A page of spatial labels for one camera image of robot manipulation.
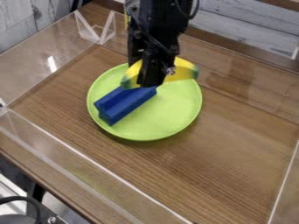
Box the green round plate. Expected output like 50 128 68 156
87 64 203 141

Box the black chair part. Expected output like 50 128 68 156
0 196 68 224

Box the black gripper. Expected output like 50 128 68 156
126 0 195 88

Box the blue plastic block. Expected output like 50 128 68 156
94 87 156 126

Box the clear acrylic triangular bracket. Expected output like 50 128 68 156
75 10 118 46

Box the clear acrylic front wall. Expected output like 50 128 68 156
0 99 192 224

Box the yellow toy banana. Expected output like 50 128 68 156
120 57 200 89

